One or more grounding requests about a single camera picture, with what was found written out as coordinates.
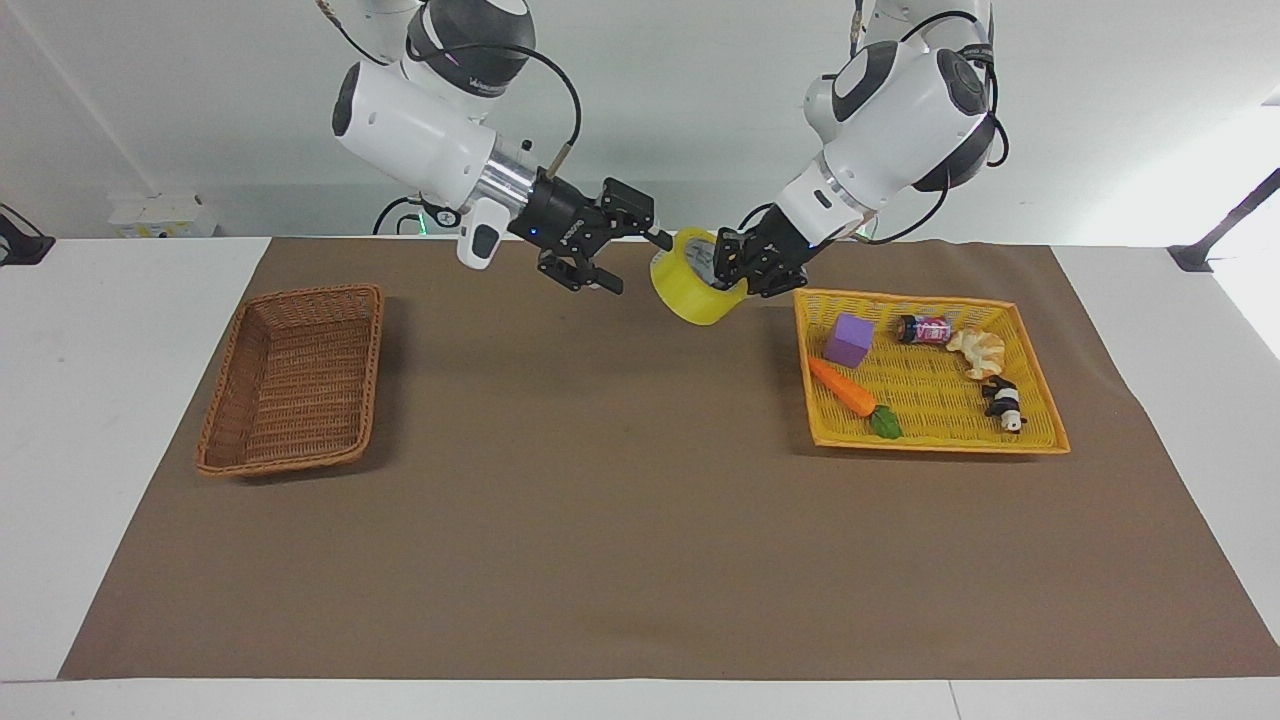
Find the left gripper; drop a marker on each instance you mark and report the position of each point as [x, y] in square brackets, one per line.
[778, 245]

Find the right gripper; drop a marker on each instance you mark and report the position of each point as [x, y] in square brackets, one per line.
[556, 215]

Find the yellow tape roll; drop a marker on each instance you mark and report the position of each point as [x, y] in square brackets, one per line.
[682, 297]

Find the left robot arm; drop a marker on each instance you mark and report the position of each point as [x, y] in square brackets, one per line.
[900, 115]

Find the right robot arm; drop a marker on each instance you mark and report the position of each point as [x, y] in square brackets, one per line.
[410, 125]

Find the yellow woven basket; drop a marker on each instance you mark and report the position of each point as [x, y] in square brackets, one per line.
[930, 400]

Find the brown wicker basket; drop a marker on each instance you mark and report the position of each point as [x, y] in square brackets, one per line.
[300, 380]

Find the purple cube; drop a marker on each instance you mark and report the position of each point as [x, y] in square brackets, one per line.
[849, 340]

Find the orange toy carrot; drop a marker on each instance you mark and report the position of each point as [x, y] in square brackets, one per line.
[843, 389]

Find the small drink can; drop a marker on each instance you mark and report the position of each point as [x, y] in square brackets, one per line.
[923, 329]

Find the toy croissant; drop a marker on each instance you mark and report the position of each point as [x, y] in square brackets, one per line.
[980, 352]

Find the panda toy figure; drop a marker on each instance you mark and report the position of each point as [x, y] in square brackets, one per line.
[1004, 402]

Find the white box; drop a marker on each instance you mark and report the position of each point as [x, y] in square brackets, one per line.
[160, 217]

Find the black stand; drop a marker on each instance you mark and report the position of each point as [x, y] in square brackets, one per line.
[1225, 222]
[22, 243]

